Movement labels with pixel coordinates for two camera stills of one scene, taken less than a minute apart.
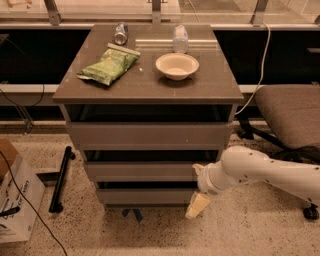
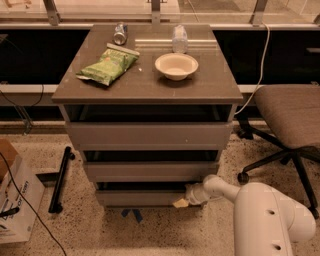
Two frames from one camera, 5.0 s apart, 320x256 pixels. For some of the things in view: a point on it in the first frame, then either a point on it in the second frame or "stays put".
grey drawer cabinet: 146,104 stays put
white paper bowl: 177,66 stays put
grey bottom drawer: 146,196 stays put
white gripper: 202,181 to 192,196
